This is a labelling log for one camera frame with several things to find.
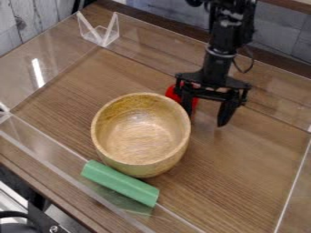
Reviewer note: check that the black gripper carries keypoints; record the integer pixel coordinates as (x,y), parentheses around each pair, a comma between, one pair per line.
(215,85)

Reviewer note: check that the red plush fruit green leaf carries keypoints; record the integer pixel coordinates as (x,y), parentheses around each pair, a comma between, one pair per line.
(175,94)

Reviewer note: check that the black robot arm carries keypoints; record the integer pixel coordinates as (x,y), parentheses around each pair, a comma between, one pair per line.
(231,29)

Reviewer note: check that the wooden bowl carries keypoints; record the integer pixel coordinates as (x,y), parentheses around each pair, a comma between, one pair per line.
(140,133)

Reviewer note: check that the green rectangular block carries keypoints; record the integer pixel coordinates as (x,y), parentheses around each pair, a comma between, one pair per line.
(121,183)

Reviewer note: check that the clear acrylic tray enclosure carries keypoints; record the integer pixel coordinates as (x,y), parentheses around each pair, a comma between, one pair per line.
(243,178)

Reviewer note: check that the black metal mount bracket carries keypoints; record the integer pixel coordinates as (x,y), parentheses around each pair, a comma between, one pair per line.
(45,224)

